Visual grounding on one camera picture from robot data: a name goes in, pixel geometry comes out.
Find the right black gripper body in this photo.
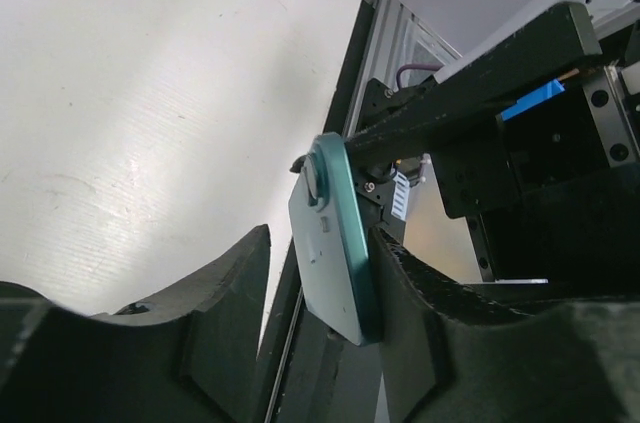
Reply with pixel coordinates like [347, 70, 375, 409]
[429, 17, 640, 284]

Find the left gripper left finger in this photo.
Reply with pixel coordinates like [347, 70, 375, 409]
[1, 225, 271, 422]

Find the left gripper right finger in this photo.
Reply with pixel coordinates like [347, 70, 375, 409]
[369, 229, 639, 422]

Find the right white cable duct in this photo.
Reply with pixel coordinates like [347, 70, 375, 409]
[390, 172, 411, 222]

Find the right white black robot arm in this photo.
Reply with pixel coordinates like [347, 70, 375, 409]
[346, 0, 639, 291]

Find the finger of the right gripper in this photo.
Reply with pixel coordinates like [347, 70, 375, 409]
[345, 2, 602, 167]

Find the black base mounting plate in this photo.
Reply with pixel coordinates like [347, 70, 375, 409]
[256, 2, 393, 422]

